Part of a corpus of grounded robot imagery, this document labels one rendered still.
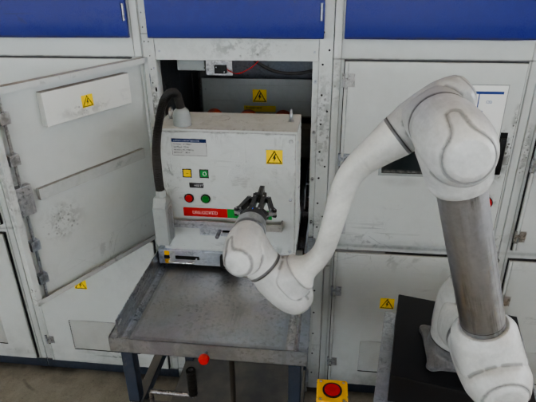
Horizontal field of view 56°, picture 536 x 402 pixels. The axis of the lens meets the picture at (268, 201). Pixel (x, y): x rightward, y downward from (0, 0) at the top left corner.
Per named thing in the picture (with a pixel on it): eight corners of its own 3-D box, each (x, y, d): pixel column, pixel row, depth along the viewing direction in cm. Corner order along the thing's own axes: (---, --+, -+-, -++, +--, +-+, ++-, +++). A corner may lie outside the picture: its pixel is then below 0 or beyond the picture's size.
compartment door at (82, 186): (27, 301, 174) (-30, 88, 142) (158, 226, 221) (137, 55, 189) (39, 307, 170) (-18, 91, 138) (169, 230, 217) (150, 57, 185)
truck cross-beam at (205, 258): (301, 271, 184) (301, 257, 181) (159, 262, 190) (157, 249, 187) (302, 264, 188) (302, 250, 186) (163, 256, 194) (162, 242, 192)
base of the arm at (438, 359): (474, 325, 159) (478, 311, 156) (493, 378, 139) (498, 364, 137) (416, 318, 161) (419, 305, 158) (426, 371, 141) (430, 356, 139)
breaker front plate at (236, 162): (293, 260, 182) (296, 135, 162) (165, 253, 188) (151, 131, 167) (294, 258, 183) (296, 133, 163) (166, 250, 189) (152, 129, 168)
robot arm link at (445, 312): (476, 319, 153) (492, 259, 142) (498, 364, 136) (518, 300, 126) (423, 317, 153) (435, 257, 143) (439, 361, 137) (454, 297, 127)
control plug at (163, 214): (169, 246, 174) (164, 201, 166) (156, 245, 175) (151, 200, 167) (175, 234, 181) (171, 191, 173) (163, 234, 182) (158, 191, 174)
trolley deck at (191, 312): (307, 366, 151) (308, 351, 148) (110, 351, 158) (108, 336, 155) (314, 250, 211) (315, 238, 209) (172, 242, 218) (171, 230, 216)
